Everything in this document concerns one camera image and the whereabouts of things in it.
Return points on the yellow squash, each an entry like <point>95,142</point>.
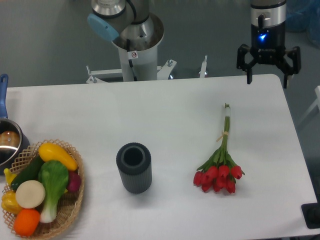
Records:
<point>52,152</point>

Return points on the yellow bell pepper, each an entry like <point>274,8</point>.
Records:
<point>9,202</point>

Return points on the woven wicker basket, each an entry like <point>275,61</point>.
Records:
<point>68,206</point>

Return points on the orange fruit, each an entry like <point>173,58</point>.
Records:
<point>26,222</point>

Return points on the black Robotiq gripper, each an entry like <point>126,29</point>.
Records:
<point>267,47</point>

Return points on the cream round onion slice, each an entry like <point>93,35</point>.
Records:
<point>30,194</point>

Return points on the white metal robot stand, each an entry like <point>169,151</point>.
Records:
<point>135,66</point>

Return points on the white frame at right edge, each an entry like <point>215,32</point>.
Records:
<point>311,111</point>

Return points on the blue saucepan with lid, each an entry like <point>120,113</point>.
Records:
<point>12,139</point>

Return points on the silver robot wrist segment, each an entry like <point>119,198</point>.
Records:
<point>274,12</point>

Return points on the dark grey ribbed vase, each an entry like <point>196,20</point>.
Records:
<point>134,163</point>

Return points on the red tulip bouquet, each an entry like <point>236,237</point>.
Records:
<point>220,171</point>

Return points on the yellow banana piece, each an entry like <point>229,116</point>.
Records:
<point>9,176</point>

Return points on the green bok choy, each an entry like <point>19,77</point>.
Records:
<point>54,177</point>

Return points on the dark green cucumber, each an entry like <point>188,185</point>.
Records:
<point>30,172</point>

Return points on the purple red radish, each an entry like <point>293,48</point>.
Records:
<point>74,182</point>

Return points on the black device at table edge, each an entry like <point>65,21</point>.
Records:
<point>311,214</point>

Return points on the blue plastic bag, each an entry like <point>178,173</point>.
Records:
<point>304,16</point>

